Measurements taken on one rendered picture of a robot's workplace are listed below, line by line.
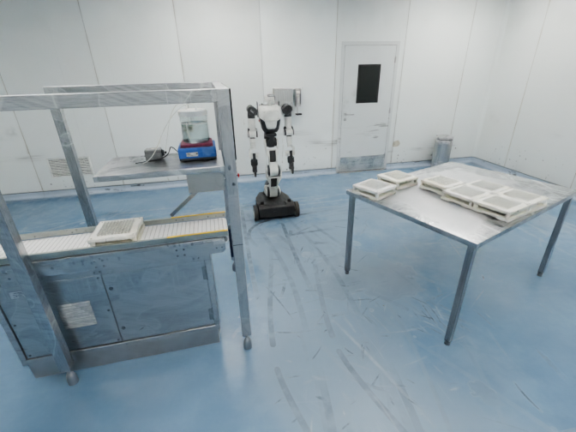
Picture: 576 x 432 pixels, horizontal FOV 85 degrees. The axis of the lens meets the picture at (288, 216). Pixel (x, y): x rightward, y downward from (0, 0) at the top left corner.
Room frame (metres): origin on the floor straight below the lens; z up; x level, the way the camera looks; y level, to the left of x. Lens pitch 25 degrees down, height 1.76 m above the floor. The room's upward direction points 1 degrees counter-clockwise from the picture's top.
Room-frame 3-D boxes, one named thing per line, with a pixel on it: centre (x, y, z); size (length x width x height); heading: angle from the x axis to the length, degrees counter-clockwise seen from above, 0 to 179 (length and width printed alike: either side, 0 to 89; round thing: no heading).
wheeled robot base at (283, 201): (3.98, 0.20, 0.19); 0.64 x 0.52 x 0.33; 11
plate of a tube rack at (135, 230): (1.64, 0.99, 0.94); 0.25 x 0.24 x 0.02; 13
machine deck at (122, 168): (1.71, 0.67, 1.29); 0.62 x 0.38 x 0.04; 103
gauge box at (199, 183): (1.89, 0.50, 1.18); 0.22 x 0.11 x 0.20; 103
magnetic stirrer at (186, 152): (1.80, 0.50, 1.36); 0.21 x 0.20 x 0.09; 13
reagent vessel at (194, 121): (1.79, 0.50, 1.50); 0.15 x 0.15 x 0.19
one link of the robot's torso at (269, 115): (4.00, 0.20, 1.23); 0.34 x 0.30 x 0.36; 101
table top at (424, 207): (2.43, -1.42, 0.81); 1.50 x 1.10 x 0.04; 122
